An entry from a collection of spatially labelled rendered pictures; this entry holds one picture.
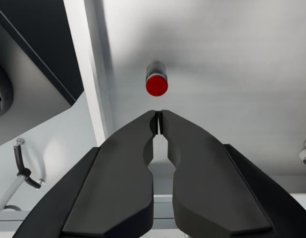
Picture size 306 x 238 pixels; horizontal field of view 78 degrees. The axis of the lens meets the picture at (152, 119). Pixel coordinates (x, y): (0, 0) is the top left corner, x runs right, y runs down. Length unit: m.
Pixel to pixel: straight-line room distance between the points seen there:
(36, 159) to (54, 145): 0.23
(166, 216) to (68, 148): 0.86
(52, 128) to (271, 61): 1.41
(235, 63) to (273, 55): 0.04
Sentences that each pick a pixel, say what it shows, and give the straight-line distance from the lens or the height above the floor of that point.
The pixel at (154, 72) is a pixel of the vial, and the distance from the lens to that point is 0.19.
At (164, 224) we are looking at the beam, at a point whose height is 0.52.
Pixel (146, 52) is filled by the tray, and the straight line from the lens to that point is 0.22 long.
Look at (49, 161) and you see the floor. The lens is 1.74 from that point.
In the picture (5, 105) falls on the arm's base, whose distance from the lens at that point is 0.40.
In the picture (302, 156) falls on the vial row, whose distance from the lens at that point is 0.35.
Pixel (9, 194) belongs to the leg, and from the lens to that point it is 1.64.
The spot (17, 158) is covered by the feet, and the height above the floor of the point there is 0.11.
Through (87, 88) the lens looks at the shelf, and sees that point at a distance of 0.24.
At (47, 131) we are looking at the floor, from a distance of 1.54.
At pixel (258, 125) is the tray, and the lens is 0.29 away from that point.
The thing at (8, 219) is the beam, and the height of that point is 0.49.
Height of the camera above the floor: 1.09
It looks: 58 degrees down
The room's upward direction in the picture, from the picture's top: 180 degrees counter-clockwise
